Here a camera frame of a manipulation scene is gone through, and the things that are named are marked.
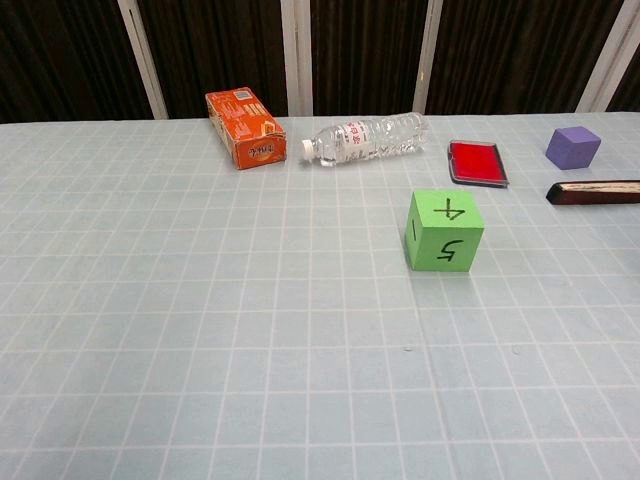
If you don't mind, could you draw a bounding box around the orange cardboard box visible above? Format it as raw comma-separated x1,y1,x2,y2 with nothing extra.
205,87,288,172

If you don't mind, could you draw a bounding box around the light green gridded table mat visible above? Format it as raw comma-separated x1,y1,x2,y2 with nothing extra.
0,110,640,480

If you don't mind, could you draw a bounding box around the clear plastic water bottle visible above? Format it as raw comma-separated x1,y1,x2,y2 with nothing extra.
300,111,430,168

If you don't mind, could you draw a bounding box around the purple foam cube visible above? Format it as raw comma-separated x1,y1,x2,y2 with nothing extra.
545,126,602,171

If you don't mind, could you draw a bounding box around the green numbered foam cube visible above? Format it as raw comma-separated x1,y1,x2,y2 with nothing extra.
404,189,486,274

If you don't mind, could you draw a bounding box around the dark wooden stick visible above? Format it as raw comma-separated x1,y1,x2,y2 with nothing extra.
545,179,640,207

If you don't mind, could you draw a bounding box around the red ink pad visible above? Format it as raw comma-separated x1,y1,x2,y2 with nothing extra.
447,140,510,190

